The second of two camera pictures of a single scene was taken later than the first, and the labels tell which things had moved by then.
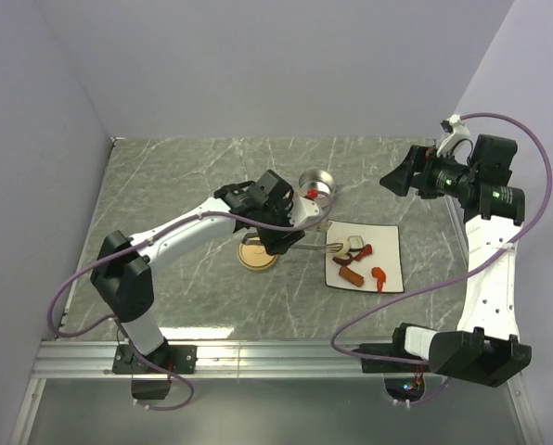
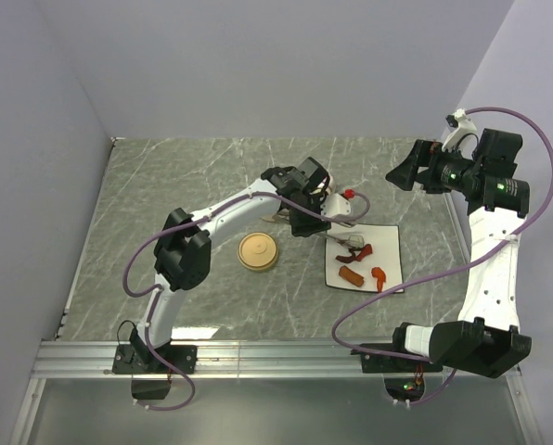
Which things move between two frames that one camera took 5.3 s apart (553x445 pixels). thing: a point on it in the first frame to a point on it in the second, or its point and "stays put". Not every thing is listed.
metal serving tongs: x=330 y=247 to x=353 y=241
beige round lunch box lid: x=255 y=256 stays put
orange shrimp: x=380 y=277 stays put
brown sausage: x=351 y=275 stays put
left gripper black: x=275 y=244 to x=302 y=229
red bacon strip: x=365 y=251 stays put
